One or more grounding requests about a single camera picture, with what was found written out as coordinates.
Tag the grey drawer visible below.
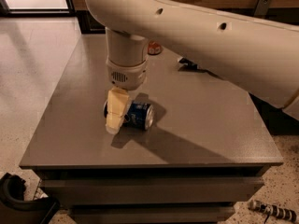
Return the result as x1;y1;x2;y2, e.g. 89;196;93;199
42;177;263;206
69;206;235;224

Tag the upper grey drawer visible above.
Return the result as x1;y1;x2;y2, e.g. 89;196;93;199
42;177;263;206

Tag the blue pepsi can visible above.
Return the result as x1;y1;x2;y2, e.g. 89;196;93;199
103;100;155;132

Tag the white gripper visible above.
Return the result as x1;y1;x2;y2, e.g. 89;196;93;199
106;60;148;135

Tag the orange soda can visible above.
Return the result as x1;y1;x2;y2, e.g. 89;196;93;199
148;41;163;55

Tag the right metal wall bracket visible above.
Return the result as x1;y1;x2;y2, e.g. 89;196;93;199
253;0;272;17

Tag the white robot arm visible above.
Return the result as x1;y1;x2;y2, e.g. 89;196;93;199
85;0;299;134

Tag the crumpled blue chip bag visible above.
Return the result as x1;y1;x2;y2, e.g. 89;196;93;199
178;57;198;70

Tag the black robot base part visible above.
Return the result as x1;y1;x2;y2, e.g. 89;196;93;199
0;173;60;224

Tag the lower grey drawer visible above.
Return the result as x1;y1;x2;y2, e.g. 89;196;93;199
69;206;235;224

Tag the black white striped cable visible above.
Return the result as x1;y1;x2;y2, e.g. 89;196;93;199
248;199;299;224

